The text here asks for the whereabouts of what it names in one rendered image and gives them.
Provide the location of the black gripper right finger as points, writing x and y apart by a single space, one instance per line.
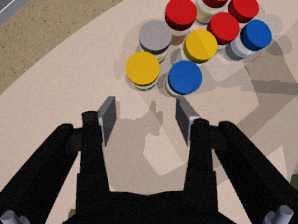
266 196

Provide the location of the blue-capped bottle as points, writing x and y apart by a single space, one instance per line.
254 36
184 78

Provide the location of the open brown cardboard box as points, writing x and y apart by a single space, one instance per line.
71 213

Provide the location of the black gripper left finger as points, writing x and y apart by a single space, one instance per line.
31 193

